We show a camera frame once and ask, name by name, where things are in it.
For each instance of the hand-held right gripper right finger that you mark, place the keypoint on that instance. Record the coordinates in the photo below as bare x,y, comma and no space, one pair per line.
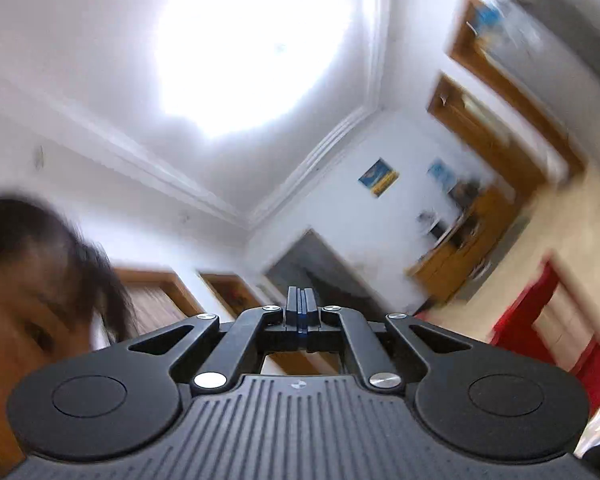
310,307

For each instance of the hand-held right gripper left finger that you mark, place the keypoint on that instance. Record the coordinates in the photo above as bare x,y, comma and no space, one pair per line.
294,305

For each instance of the dark screen door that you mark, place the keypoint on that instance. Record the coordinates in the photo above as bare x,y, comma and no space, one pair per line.
325,265

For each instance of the brown wooden door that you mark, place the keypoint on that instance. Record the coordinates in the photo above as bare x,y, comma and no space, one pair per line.
229,295
149,300

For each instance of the white microwave oven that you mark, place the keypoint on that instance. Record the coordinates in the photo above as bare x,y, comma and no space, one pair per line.
436,230

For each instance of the wooden sideboard cabinet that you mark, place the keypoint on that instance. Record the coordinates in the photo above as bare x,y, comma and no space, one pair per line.
455,265

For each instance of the blue water dispenser bottle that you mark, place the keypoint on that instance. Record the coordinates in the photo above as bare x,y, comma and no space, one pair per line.
441,172

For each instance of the black countertop appliance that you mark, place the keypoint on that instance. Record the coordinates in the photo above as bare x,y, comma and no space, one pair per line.
465,192

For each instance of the red wooden chair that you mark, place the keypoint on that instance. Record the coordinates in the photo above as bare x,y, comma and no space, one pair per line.
530,320

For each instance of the wooden door with glass pane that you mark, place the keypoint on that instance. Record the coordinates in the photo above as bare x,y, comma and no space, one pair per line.
510,160

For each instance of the ceiling lamp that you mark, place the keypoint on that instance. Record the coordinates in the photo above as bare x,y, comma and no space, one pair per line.
255,45

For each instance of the person's head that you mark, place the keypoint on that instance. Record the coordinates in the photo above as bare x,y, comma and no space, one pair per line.
29,260

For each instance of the blue bag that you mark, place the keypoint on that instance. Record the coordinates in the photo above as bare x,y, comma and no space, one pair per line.
487,15

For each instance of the silver refrigerator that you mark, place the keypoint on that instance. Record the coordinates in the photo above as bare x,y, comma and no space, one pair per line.
570,60

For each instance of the blue and yellow wall poster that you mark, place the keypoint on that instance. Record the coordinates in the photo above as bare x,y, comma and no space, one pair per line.
378,178

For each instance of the wooden door frame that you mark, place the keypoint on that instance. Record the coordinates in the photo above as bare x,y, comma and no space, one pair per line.
545,125

